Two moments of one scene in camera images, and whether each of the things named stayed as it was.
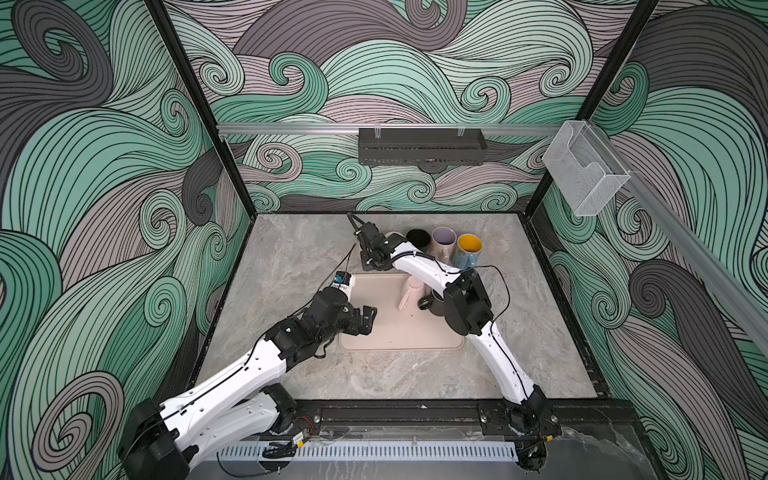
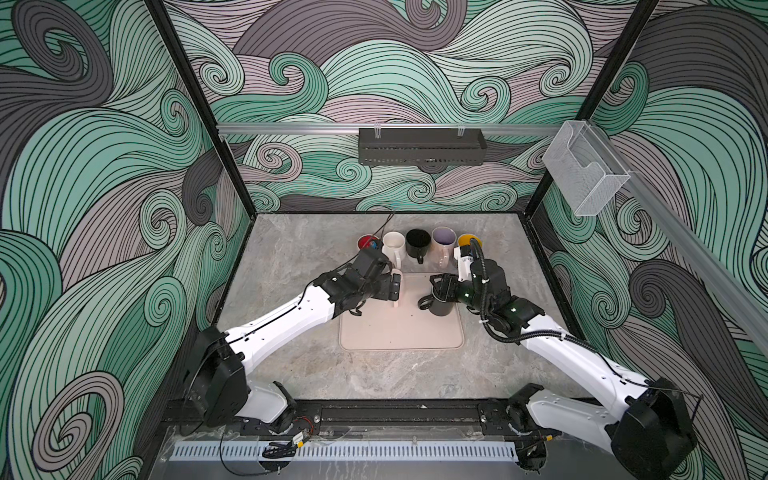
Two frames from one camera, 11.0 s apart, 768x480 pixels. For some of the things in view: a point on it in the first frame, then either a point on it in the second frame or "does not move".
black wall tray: (422, 146) does not move
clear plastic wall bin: (584, 167) does not move
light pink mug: (415, 292) to (400, 272)
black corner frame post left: (185, 64) does not move
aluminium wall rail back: (389, 127) does not move
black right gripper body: (367, 259) to (465, 292)
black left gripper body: (349, 322) to (381, 290)
